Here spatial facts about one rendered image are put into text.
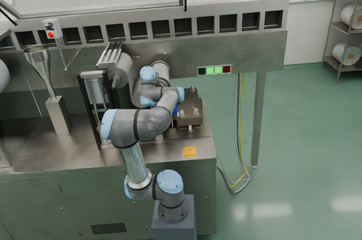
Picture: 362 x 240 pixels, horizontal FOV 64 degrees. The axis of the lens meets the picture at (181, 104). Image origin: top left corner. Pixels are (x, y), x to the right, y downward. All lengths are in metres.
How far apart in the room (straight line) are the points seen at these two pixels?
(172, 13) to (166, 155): 0.92
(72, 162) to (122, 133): 0.92
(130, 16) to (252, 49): 0.87
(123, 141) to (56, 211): 1.26
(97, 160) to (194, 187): 0.65
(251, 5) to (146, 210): 1.56
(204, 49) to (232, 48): 0.19
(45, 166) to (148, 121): 1.10
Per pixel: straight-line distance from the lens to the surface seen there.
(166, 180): 1.34
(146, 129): 1.03
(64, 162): 1.97
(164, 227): 1.47
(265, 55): 2.17
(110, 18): 2.02
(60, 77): 2.28
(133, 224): 2.28
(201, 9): 1.98
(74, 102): 2.36
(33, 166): 2.04
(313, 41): 5.02
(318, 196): 2.90
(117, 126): 1.05
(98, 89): 1.74
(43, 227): 2.44
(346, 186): 3.07
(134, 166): 1.23
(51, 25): 1.78
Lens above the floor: 2.10
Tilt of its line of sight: 32 degrees down
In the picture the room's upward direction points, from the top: 5 degrees counter-clockwise
